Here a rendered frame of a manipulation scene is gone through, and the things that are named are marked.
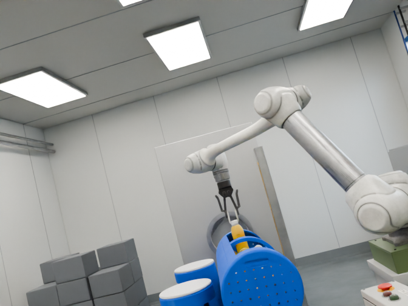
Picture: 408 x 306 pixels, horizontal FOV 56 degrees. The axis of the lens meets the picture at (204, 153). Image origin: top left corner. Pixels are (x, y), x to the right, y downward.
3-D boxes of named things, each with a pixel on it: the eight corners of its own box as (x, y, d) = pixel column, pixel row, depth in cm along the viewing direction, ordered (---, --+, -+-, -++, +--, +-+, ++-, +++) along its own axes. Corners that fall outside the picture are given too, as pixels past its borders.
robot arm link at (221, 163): (219, 172, 222) (204, 175, 212) (212, 146, 224) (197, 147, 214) (233, 167, 215) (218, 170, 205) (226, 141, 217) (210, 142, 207)
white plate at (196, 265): (186, 263, 280) (186, 264, 280) (166, 274, 255) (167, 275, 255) (220, 256, 268) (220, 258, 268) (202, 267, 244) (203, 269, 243)
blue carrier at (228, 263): (271, 275, 217) (260, 224, 221) (312, 326, 131) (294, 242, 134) (221, 285, 217) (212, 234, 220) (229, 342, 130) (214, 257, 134)
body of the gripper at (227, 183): (230, 179, 217) (234, 195, 216) (215, 183, 217) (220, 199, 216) (231, 178, 210) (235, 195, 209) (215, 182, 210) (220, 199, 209)
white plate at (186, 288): (166, 300, 182) (167, 302, 182) (218, 281, 192) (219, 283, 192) (153, 292, 207) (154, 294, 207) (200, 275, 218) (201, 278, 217)
